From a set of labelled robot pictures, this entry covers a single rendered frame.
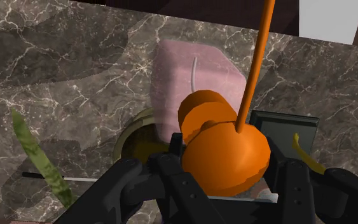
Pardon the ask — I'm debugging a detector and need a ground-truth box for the yellow curved piece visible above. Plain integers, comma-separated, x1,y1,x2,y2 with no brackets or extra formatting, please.
291,132,327,176

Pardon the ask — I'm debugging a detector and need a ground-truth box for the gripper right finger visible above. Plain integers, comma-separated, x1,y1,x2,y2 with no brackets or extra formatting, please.
263,137,358,224

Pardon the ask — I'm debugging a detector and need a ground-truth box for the dark grey flat box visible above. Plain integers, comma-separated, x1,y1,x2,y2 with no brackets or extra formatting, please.
249,109,320,160

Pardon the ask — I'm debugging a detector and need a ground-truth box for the thin black and white stick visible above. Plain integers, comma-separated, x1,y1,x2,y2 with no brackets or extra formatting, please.
22,171,99,183

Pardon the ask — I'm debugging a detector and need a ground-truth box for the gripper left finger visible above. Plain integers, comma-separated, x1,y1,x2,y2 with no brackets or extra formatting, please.
53,132,226,224

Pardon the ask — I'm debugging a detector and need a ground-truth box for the green mottled blade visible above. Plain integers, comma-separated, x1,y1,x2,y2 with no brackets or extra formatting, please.
11,108,74,209

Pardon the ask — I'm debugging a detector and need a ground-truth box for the pink block candle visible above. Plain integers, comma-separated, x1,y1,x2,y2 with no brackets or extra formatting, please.
149,39,247,144

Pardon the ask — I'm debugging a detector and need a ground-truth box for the orange plunger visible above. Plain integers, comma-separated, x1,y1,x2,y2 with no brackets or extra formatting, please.
177,0,276,198

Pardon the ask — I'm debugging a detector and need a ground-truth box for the olive green round bowl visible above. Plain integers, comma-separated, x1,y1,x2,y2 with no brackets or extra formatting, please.
113,106,171,165

